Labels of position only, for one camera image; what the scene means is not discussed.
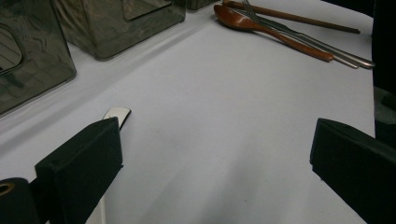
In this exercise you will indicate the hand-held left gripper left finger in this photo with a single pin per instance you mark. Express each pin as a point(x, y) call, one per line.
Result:
point(81, 174)

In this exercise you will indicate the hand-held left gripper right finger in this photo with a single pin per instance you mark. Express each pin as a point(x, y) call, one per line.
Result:
point(355, 168)

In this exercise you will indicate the white ceramic spoon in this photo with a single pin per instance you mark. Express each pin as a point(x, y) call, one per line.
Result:
point(120, 112)

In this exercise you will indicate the silver metal fork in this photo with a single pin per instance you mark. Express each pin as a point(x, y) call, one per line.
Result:
point(345, 61)

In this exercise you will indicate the clear grey plastic bin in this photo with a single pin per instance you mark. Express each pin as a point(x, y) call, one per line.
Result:
point(34, 71)
point(109, 37)

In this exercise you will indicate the brown wooden chopstick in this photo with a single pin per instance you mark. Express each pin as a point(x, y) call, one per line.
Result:
point(295, 18)

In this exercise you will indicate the brown wooden spoon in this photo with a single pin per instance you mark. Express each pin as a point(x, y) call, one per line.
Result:
point(236, 20)

